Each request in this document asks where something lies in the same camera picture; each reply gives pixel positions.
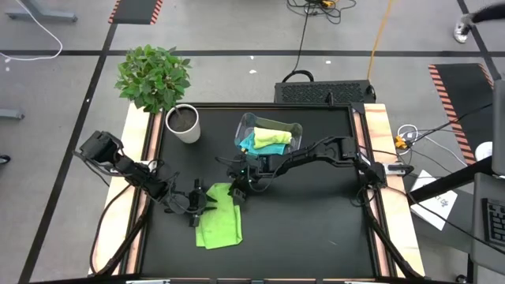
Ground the grey desk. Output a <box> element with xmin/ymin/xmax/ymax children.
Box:
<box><xmin>468</xmin><ymin>171</ymin><xmax>505</xmax><ymax>266</ymax></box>

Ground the black hazard-striped floor mat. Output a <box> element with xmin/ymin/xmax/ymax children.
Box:
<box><xmin>107</xmin><ymin>0</ymin><xmax>164</xmax><ymax>26</ymax></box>
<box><xmin>427</xmin><ymin>62</ymin><xmax>495</xmax><ymax>166</ymax></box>

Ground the white plant pot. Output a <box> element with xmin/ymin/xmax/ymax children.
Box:
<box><xmin>164</xmin><ymin>103</ymin><xmax>202</xmax><ymax>144</ymax></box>

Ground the grey metal furniture foot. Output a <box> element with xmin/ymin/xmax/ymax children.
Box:
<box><xmin>0</xmin><ymin>109</ymin><xmax>25</xmax><ymax>121</ymax></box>

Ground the person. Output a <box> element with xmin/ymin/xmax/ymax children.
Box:
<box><xmin>452</xmin><ymin>2</ymin><xmax>505</xmax><ymax>45</ymax></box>

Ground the yellow floor cable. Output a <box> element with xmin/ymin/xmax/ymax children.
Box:
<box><xmin>365</xmin><ymin>0</ymin><xmax>395</xmax><ymax>82</ymax></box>

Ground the grey metal furniture leg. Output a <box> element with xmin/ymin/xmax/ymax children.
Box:
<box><xmin>5</xmin><ymin>0</ymin><xmax>78</xmax><ymax>23</ymax></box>

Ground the white paper sheet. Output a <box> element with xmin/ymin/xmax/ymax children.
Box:
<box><xmin>409</xmin><ymin>168</ymin><xmax>458</xmax><ymax>232</ymax></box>

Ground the white floor cable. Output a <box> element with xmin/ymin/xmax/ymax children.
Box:
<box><xmin>0</xmin><ymin>0</ymin><xmax>64</xmax><ymax>63</ymax></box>

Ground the black keyboard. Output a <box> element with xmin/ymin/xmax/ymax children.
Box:
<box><xmin>480</xmin><ymin>196</ymin><xmax>505</xmax><ymax>249</ymax></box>

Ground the black computer case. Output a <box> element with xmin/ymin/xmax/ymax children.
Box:
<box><xmin>273</xmin><ymin>79</ymin><xmax>377</xmax><ymax>105</ymax></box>

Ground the black desk bar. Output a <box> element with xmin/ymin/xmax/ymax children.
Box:
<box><xmin>406</xmin><ymin>155</ymin><xmax>494</xmax><ymax>204</ymax></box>

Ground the grey monitor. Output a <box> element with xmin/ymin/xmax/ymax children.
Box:
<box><xmin>491</xmin><ymin>78</ymin><xmax>505</xmax><ymax>177</ymax></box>

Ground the yellow-green microfiber towel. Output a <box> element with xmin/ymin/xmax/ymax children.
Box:
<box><xmin>252</xmin><ymin>126</ymin><xmax>294</xmax><ymax>151</ymax></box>

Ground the clear plastic bin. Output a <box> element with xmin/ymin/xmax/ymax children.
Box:
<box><xmin>234</xmin><ymin>112</ymin><xmax>304</xmax><ymax>157</ymax></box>

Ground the wooden table side board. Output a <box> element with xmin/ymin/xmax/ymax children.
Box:
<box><xmin>352</xmin><ymin>103</ymin><xmax>426</xmax><ymax>277</ymax></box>
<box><xmin>87</xmin><ymin>103</ymin><xmax>163</xmax><ymax>276</ymax></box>

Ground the white coiled cable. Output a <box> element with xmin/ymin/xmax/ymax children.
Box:
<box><xmin>395</xmin><ymin>123</ymin><xmax>469</xmax><ymax>167</ymax></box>

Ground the black floor cable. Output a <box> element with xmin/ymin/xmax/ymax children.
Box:
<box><xmin>410</xmin><ymin>102</ymin><xmax>494</xmax><ymax>144</ymax></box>
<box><xmin>410</xmin><ymin>196</ymin><xmax>505</xmax><ymax>256</ymax></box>

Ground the blue microfiber towel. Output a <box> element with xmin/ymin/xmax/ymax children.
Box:
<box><xmin>238</xmin><ymin>132</ymin><xmax>287</xmax><ymax>157</ymax></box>

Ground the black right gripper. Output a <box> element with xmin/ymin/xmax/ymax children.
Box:
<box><xmin>225</xmin><ymin>153</ymin><xmax>274</xmax><ymax>206</ymax></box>

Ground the black power cable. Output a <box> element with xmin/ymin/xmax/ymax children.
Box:
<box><xmin>280</xmin><ymin>7</ymin><xmax>316</xmax><ymax>84</ymax></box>

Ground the white round cup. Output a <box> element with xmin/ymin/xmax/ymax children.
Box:
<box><xmin>473</xmin><ymin>140</ymin><xmax>494</xmax><ymax>163</ymax></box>

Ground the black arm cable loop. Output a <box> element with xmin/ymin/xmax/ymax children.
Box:
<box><xmin>88</xmin><ymin>183</ymin><xmax>133</xmax><ymax>275</ymax></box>

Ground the green leafy plant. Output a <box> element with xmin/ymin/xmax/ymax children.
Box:
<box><xmin>114</xmin><ymin>43</ymin><xmax>193</xmax><ymax>114</ymax></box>

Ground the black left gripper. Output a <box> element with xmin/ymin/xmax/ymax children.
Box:
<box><xmin>185</xmin><ymin>178</ymin><xmax>219</xmax><ymax>229</ymax></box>

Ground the green microfiber towel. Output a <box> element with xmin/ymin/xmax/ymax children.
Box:
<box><xmin>194</xmin><ymin>181</ymin><xmax>244</xmax><ymax>251</ymax></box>

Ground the black cable bundle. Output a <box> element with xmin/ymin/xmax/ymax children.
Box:
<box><xmin>286</xmin><ymin>0</ymin><xmax>357</xmax><ymax>25</ymax></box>

